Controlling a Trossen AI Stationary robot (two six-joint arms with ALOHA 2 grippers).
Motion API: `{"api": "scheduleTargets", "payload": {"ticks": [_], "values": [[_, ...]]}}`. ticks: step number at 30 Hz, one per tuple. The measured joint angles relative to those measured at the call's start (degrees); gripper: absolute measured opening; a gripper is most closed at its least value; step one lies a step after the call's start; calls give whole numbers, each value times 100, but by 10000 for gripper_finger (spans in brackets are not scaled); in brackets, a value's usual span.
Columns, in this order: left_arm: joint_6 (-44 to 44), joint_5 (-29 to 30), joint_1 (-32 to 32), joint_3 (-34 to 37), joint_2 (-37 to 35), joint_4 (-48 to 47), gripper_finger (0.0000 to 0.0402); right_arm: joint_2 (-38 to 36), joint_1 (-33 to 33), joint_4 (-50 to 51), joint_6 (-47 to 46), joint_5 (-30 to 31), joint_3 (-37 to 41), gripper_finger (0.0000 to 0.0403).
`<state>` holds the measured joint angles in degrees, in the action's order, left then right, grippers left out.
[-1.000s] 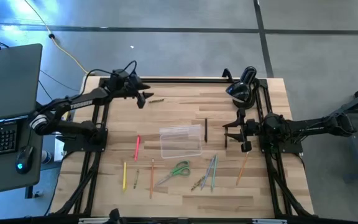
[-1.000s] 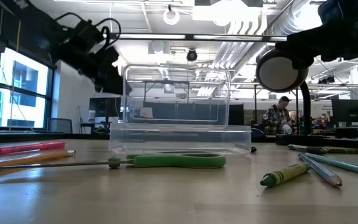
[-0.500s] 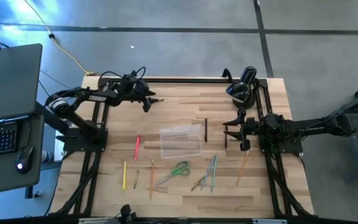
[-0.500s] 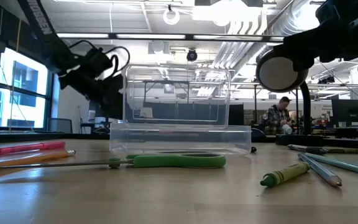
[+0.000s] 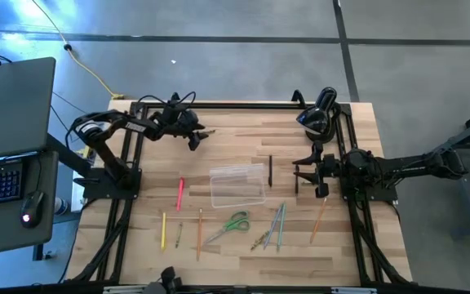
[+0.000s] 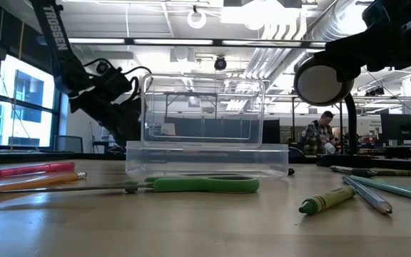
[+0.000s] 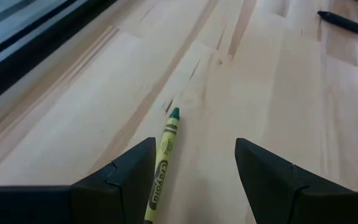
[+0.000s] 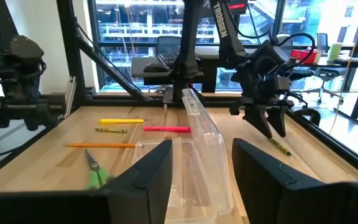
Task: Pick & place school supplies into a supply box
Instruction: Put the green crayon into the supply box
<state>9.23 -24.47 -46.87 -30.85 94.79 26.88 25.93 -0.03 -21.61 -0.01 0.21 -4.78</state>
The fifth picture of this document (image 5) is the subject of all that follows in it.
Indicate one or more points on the black aluminium table frame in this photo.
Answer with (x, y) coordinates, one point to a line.
(239, 105)

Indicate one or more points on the teal pencil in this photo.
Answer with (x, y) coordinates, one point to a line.
(281, 226)

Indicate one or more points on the yellow connector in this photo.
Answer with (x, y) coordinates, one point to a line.
(87, 152)

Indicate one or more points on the white panel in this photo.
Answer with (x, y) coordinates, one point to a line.
(76, 206)

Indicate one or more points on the yellow highlighter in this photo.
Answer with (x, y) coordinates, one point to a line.
(163, 232)

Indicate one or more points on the yellow-green crayon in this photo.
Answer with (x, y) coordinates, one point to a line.
(259, 241)

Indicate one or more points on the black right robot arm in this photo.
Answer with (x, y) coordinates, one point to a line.
(406, 167)

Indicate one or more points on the black frame clamp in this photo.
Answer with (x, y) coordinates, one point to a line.
(298, 97)

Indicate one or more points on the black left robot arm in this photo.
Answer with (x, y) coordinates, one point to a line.
(112, 118)

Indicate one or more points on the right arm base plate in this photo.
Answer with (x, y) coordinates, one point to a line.
(382, 194)

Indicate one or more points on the pink highlighter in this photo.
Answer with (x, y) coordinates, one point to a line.
(180, 194)

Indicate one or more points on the grey laptop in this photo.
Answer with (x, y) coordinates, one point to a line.
(10, 106)

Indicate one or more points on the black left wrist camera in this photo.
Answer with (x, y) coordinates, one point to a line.
(174, 114)

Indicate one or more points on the black computer mouse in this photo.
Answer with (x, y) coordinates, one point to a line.
(32, 208)

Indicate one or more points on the orange pencil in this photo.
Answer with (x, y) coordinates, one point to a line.
(199, 234)
(318, 220)

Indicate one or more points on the grey side desk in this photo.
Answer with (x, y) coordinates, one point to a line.
(14, 239)

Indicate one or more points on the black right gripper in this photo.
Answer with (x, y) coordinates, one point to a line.
(331, 167)

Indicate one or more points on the black desk lamp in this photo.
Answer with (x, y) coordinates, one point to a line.
(318, 116)

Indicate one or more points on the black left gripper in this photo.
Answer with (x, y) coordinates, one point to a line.
(184, 122)

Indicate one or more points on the black pen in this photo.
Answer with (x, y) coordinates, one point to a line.
(296, 188)
(270, 171)

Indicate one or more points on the black gadget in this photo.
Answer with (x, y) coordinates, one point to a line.
(169, 279)

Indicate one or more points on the silver bracket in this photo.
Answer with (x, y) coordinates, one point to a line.
(353, 290)
(125, 290)

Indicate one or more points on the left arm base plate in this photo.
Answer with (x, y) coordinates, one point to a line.
(96, 190)

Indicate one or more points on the clear plastic supply box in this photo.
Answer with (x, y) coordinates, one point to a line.
(237, 185)

